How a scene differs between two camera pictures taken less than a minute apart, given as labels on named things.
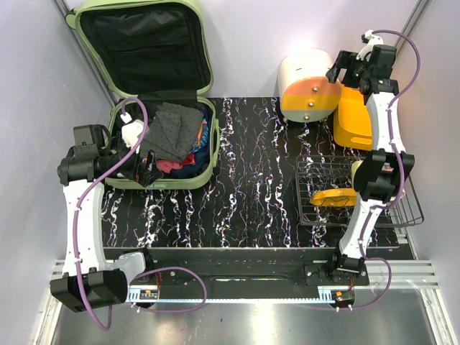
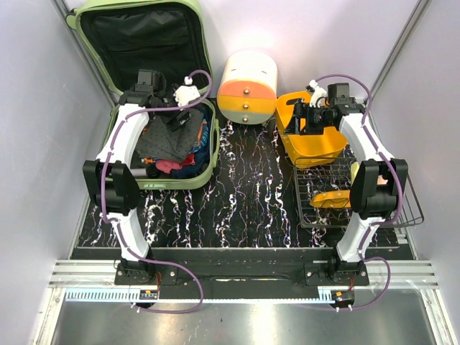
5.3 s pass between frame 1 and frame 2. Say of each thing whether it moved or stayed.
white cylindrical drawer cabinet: moved
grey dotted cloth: stayed
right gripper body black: moved
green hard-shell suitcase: stayed
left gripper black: moved
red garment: stayed
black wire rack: stayed
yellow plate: stayed
